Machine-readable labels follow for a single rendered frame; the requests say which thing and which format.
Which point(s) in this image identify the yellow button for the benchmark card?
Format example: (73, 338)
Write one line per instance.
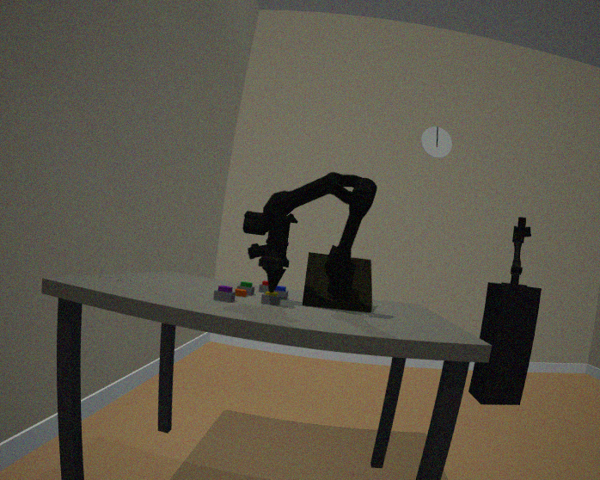
(270, 298)

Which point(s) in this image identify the blue button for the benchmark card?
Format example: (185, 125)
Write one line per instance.
(281, 291)

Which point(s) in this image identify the purple button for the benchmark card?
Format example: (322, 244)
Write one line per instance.
(224, 294)

